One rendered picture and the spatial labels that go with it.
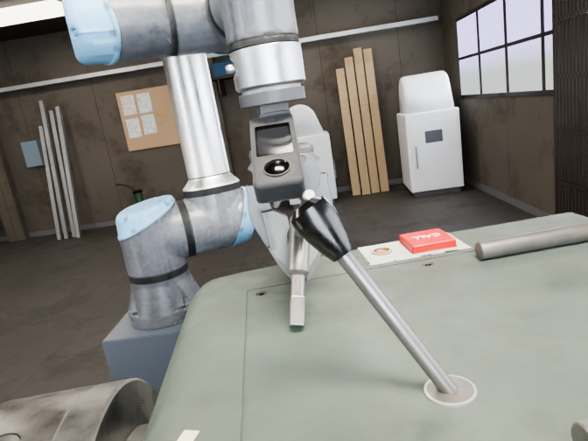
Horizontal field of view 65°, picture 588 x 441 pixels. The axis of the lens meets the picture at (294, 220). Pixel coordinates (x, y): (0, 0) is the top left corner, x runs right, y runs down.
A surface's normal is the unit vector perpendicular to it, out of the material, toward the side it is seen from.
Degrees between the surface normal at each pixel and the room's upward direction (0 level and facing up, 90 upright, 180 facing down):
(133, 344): 90
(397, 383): 0
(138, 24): 101
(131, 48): 138
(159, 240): 90
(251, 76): 90
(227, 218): 84
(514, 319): 0
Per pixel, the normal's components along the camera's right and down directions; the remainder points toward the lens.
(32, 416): -0.15, -0.97
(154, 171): -0.02, 0.24
